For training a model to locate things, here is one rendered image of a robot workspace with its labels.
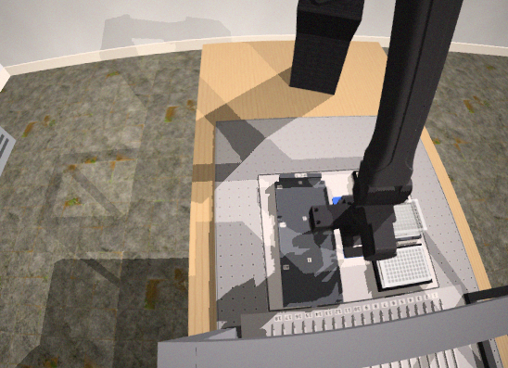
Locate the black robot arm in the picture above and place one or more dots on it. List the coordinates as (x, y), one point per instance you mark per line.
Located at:
(420, 40)

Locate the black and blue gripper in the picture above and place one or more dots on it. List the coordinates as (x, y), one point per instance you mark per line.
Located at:
(348, 243)

